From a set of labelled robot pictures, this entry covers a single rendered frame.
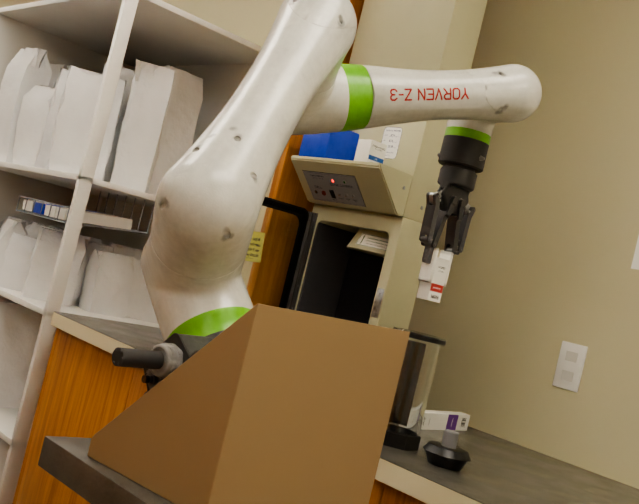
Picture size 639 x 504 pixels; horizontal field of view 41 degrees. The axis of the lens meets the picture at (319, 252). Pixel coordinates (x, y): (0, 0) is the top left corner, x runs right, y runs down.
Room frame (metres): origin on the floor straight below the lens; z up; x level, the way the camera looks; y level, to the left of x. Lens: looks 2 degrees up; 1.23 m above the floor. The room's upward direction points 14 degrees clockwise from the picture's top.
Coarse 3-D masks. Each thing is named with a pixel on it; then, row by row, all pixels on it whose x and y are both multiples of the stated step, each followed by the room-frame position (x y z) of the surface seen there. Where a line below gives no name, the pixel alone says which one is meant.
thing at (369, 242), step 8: (360, 232) 2.16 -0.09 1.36; (368, 232) 2.14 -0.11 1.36; (376, 232) 2.13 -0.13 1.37; (352, 240) 2.17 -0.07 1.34; (360, 240) 2.13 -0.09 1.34; (368, 240) 2.12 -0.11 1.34; (376, 240) 2.12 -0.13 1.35; (384, 240) 2.11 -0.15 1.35; (352, 248) 2.23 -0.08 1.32; (360, 248) 2.12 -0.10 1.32; (368, 248) 2.11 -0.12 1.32; (376, 248) 2.11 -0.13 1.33; (384, 248) 2.11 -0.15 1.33; (384, 256) 2.27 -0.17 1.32
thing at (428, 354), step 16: (432, 336) 1.75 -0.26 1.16; (416, 352) 1.68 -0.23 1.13; (432, 352) 1.69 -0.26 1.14; (416, 368) 1.68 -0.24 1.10; (432, 368) 1.70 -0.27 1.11; (400, 384) 1.68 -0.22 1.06; (416, 384) 1.68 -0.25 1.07; (400, 400) 1.68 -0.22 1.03; (416, 400) 1.68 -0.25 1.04; (400, 416) 1.68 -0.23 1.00; (416, 416) 1.69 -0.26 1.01; (400, 432) 1.68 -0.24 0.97; (416, 432) 1.70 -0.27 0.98
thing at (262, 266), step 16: (272, 208) 2.17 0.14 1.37; (256, 224) 2.15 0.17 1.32; (272, 224) 2.18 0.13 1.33; (288, 224) 2.20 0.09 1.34; (256, 240) 2.16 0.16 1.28; (272, 240) 2.18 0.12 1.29; (288, 240) 2.21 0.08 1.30; (256, 256) 2.16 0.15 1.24; (272, 256) 2.19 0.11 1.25; (288, 256) 2.22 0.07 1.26; (256, 272) 2.17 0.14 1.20; (272, 272) 2.20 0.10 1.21; (256, 288) 2.18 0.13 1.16; (272, 288) 2.20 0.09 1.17; (256, 304) 2.18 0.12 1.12; (272, 304) 2.21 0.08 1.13
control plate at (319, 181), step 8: (312, 176) 2.15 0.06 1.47; (320, 176) 2.13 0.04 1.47; (328, 176) 2.10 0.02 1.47; (336, 176) 2.08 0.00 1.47; (344, 176) 2.05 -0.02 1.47; (352, 176) 2.03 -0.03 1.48; (312, 184) 2.17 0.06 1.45; (320, 184) 2.15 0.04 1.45; (328, 184) 2.12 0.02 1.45; (336, 184) 2.10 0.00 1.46; (344, 184) 2.07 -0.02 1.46; (352, 184) 2.05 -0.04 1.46; (312, 192) 2.19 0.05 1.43; (320, 192) 2.17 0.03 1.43; (328, 192) 2.14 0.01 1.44; (336, 192) 2.12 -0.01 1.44; (344, 192) 2.09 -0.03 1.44; (352, 192) 2.07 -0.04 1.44; (360, 192) 2.05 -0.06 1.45; (328, 200) 2.16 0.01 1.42; (336, 200) 2.14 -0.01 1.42; (344, 200) 2.11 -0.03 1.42; (352, 200) 2.09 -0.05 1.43; (360, 200) 2.07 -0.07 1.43
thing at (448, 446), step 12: (444, 432) 1.62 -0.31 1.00; (456, 432) 1.62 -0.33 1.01; (432, 444) 1.61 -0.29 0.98; (444, 444) 1.61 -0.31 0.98; (456, 444) 1.62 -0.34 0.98; (432, 456) 1.60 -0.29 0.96; (444, 456) 1.58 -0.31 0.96; (456, 456) 1.58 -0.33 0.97; (468, 456) 1.61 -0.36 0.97; (444, 468) 1.59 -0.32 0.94; (456, 468) 1.60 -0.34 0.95
